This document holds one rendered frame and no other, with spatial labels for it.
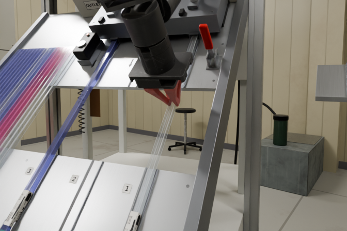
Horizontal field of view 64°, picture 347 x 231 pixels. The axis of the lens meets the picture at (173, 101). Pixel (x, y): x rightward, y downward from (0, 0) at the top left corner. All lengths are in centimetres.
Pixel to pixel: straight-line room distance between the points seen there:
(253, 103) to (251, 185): 23
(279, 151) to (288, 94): 113
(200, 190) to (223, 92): 19
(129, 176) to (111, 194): 4
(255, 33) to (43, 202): 63
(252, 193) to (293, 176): 185
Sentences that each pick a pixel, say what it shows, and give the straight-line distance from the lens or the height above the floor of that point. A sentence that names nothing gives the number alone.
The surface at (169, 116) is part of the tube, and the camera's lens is 51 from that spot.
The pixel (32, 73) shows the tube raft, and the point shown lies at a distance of 83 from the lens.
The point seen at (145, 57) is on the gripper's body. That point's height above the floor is 104.
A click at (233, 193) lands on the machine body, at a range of 100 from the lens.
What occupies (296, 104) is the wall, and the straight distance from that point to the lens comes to 360.
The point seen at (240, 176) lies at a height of 68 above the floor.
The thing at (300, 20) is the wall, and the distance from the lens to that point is 364.
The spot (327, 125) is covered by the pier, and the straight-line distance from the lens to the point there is 335.
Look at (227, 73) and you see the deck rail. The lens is 55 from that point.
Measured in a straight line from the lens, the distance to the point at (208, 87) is 55.
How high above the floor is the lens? 101
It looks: 5 degrees down
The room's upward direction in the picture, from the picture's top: straight up
